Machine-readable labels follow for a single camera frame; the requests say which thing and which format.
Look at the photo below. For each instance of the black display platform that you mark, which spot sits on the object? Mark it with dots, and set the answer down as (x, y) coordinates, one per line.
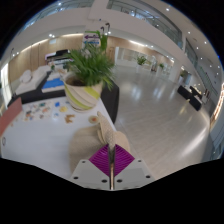
(111, 100)

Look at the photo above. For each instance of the beige waffle towel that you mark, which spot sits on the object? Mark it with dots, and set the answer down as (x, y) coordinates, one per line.
(85, 143)

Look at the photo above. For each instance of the coloured arrow signs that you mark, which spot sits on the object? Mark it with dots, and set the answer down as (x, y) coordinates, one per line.
(90, 37)

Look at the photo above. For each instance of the potted plant in striped pot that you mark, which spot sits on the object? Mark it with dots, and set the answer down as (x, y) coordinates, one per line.
(81, 95)

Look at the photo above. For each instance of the small orange wooden shape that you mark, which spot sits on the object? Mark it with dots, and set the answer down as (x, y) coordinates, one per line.
(69, 118)

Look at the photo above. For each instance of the small potted green plant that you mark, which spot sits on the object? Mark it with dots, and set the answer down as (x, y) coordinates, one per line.
(141, 60)

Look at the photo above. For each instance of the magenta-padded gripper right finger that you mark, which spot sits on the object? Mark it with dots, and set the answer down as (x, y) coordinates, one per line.
(128, 166)

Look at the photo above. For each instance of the blue model board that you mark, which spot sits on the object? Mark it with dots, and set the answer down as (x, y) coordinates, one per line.
(52, 84)

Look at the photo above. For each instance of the black piano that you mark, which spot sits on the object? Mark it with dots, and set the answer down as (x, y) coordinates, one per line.
(61, 55)

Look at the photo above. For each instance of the small round wooden disc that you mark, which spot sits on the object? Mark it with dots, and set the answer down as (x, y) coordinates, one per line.
(93, 119)

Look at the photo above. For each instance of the group of black chairs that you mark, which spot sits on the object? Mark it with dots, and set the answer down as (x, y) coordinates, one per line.
(190, 96)

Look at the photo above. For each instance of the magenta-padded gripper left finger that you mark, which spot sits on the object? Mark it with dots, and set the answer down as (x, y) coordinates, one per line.
(96, 166)

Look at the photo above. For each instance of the flat red board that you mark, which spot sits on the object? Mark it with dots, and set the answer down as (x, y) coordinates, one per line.
(8, 116)

